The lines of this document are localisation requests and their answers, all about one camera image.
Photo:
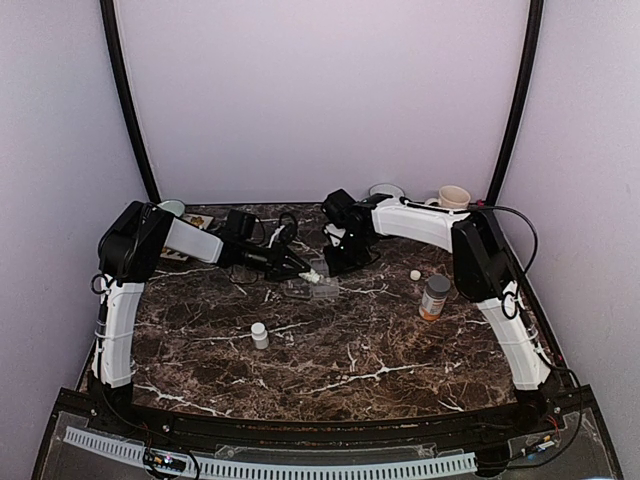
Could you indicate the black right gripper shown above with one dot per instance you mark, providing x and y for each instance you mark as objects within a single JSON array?
[{"x": 336, "y": 265}]

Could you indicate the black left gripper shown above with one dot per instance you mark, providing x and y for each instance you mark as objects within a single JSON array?
[{"x": 282, "y": 273}]

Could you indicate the white pill bottle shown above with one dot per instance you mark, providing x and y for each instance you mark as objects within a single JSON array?
[
  {"x": 259, "y": 335},
  {"x": 311, "y": 276}
]

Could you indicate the clear plastic pill organizer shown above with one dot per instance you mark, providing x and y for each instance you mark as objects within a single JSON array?
[{"x": 327, "y": 288}]

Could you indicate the orange pill bottle grey cap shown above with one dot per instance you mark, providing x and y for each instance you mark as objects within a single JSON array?
[{"x": 434, "y": 297}]

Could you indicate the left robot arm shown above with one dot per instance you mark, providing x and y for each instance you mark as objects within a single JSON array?
[{"x": 130, "y": 250}]

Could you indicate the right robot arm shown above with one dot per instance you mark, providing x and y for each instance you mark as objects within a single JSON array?
[{"x": 483, "y": 271}]

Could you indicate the small teal patterned bowl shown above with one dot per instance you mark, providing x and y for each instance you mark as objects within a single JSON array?
[{"x": 387, "y": 189}]

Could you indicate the white pill bottle front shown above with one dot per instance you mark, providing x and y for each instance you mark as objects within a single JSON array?
[{"x": 259, "y": 335}]

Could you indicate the square floral ceramic plate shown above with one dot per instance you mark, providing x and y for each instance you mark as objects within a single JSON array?
[{"x": 188, "y": 237}]

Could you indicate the cream ceramic mug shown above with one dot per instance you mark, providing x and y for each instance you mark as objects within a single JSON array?
[{"x": 450, "y": 197}]

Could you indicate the teal bowl on plate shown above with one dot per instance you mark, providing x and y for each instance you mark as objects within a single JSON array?
[{"x": 174, "y": 206}]

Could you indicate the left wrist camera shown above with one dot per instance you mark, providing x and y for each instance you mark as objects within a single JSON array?
[{"x": 285, "y": 232}]

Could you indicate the white slotted cable duct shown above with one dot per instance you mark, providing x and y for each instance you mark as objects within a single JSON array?
[{"x": 235, "y": 462}]

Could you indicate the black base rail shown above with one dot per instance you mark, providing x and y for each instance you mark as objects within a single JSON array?
[{"x": 199, "y": 432}]

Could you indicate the black right frame post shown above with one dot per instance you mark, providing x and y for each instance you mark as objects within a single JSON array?
[{"x": 520, "y": 93}]

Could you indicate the black frame post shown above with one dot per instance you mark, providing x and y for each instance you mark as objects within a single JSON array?
[
  {"x": 520, "y": 93},
  {"x": 123, "y": 89}
]

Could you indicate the black left frame post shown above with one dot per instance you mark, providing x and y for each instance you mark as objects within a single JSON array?
[{"x": 123, "y": 89}]

